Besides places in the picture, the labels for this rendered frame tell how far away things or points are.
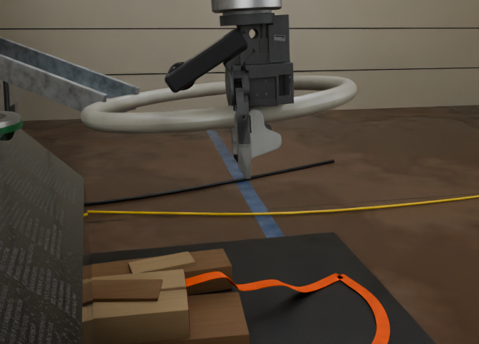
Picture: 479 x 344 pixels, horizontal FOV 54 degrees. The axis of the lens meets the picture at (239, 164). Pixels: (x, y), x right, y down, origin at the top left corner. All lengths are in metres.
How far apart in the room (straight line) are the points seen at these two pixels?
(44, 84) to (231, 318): 0.94
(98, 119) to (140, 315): 0.84
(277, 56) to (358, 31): 5.48
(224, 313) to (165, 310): 0.23
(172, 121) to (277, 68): 0.16
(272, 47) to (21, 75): 0.59
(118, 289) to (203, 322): 0.29
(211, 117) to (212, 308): 1.08
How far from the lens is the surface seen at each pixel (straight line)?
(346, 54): 6.04
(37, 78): 1.02
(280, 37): 0.62
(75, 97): 0.97
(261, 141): 0.62
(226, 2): 0.59
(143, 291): 1.53
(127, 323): 1.47
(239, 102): 0.59
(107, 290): 1.56
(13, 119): 1.23
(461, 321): 1.99
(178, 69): 0.61
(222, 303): 1.65
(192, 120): 0.63
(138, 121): 0.66
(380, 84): 6.29
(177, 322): 1.47
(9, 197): 0.96
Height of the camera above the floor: 1.05
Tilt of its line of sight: 17 degrees down
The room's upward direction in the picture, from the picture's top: straight up
